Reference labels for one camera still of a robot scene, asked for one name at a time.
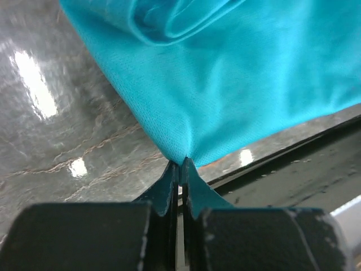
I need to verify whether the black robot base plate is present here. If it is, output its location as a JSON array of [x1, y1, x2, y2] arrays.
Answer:
[[216, 117, 360, 211]]

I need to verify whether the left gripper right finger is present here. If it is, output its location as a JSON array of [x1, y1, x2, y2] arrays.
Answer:
[[180, 158, 355, 270]]

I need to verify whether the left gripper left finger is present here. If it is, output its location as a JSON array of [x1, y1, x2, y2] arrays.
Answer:
[[1, 162, 179, 270]]

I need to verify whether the teal t shirt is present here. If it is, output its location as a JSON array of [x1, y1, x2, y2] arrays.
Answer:
[[60, 1, 360, 166]]

